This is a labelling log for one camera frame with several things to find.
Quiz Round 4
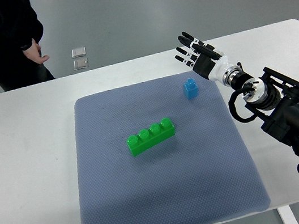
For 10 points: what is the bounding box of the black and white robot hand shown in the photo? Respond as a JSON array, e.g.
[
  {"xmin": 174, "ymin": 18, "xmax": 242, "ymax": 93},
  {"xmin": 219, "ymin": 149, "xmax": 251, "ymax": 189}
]
[{"xmin": 175, "ymin": 31, "xmax": 234, "ymax": 82}]

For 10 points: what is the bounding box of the bystander bare hand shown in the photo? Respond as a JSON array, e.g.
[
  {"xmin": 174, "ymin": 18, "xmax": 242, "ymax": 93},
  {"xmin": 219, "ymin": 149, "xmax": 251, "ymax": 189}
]
[{"xmin": 23, "ymin": 41, "xmax": 50, "ymax": 64}]

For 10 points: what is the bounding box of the blue toy block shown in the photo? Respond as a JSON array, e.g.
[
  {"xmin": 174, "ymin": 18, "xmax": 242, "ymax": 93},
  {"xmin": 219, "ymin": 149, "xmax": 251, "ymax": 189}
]
[{"xmin": 183, "ymin": 78, "xmax": 199, "ymax": 100}]

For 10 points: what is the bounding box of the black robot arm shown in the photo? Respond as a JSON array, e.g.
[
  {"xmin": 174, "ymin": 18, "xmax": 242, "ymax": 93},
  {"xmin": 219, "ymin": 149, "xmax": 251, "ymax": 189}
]
[{"xmin": 224, "ymin": 65, "xmax": 299, "ymax": 173}]

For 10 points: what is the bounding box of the green four-stud toy block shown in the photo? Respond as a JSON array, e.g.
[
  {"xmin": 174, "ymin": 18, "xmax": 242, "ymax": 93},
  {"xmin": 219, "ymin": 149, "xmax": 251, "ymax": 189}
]
[{"xmin": 126, "ymin": 117, "xmax": 175, "ymax": 157}]

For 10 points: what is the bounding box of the upper metal floor plate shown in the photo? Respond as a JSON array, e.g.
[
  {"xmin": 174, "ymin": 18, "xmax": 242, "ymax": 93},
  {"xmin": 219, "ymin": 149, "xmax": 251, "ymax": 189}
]
[{"xmin": 71, "ymin": 47, "xmax": 86, "ymax": 58}]

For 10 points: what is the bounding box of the metal floor plate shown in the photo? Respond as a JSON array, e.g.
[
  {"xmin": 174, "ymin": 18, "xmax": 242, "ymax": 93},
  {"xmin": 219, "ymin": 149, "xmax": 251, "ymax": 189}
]
[
  {"xmin": 73, "ymin": 58, "xmax": 89, "ymax": 70},
  {"xmin": 71, "ymin": 47, "xmax": 86, "ymax": 58}
]

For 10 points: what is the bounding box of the lower metal floor plate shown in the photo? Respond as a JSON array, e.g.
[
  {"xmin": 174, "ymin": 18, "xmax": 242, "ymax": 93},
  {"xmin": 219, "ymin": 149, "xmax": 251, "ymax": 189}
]
[{"xmin": 73, "ymin": 58, "xmax": 89, "ymax": 70}]

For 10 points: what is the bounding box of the person in black clothes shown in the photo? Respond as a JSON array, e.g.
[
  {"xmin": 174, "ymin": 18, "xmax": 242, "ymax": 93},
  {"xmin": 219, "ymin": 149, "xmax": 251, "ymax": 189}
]
[{"xmin": 0, "ymin": 0, "xmax": 54, "ymax": 92}]

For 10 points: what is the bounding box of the white table leg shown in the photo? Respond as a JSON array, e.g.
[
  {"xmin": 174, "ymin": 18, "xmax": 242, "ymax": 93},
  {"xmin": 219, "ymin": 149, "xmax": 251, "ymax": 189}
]
[{"xmin": 277, "ymin": 205, "xmax": 298, "ymax": 224}]

